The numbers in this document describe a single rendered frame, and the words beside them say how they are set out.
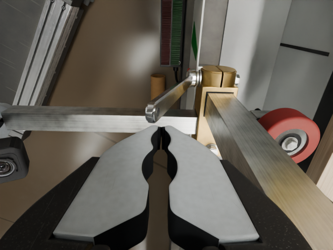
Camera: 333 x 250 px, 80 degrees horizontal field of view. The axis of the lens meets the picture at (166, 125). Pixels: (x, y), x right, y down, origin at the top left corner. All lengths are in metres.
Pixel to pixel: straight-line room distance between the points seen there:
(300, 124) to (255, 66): 0.29
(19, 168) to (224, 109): 0.24
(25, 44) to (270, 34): 0.95
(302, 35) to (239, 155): 0.39
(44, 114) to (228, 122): 0.26
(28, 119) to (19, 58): 0.79
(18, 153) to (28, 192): 1.68
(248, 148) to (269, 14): 0.43
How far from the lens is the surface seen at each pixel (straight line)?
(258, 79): 0.58
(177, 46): 0.43
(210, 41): 0.44
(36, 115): 0.36
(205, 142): 0.32
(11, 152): 0.27
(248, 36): 0.55
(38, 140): 1.58
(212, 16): 0.44
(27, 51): 1.11
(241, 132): 0.19
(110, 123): 0.32
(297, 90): 0.50
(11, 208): 2.17
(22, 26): 1.10
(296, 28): 0.55
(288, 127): 0.30
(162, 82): 1.10
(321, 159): 0.39
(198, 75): 0.29
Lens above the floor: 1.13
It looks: 62 degrees down
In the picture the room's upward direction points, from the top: 179 degrees clockwise
